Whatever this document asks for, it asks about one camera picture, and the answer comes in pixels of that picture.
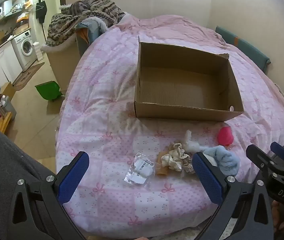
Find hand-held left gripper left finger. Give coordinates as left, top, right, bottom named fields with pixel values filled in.
left=11, top=151, right=90, bottom=240

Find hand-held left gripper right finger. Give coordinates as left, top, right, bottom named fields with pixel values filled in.
left=192, top=152, right=275, bottom=240

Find light blue fluffy sock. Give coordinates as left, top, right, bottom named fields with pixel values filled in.
left=202, top=146, right=240, bottom=177

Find cream lace scrunchie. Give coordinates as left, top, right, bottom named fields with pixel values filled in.
left=160, top=142, right=195, bottom=173

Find tan sock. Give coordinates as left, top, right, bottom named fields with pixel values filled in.
left=156, top=152, right=170, bottom=177

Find clear plastic packet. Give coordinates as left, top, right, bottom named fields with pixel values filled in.
left=124, top=152, right=155, bottom=186

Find pink red soft pouch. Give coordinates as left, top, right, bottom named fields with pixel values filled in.
left=217, top=127, right=233, bottom=147

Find white plush toy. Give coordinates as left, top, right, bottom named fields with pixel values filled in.
left=184, top=130, right=203, bottom=153

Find pink patterned bed quilt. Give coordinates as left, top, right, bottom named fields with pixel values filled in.
left=54, top=15, right=284, bottom=236

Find green dustpan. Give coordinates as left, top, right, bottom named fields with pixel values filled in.
left=35, top=81, right=63, bottom=102

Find grey plastic bin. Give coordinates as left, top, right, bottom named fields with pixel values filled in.
left=0, top=95, right=17, bottom=121

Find small cardboard box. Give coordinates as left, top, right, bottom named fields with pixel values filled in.
left=0, top=81, right=15, bottom=101

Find teal padded headboard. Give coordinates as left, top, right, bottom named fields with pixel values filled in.
left=215, top=26, right=271, bottom=74

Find brown patterned floor rug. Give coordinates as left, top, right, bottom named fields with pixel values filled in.
left=13, top=62, right=45, bottom=91

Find beige sofa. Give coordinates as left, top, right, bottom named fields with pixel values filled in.
left=41, top=39, right=83, bottom=93

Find stack of white paper rolls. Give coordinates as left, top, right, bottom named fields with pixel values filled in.
left=33, top=42, right=44, bottom=62

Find white kitchen cabinets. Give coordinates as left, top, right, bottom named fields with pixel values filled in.
left=0, top=40, right=24, bottom=87

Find white washing machine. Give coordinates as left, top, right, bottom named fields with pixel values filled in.
left=11, top=29, right=37, bottom=72

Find blue denim jacket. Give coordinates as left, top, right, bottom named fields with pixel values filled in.
left=75, top=17, right=107, bottom=53

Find black hanging garment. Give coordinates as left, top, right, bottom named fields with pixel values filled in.
left=35, top=1, right=48, bottom=25

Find brown patterned knit blanket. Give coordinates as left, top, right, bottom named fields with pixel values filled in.
left=46, top=0, right=126, bottom=47

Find grey tabby cat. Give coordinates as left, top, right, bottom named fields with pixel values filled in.
left=67, top=1, right=93, bottom=16

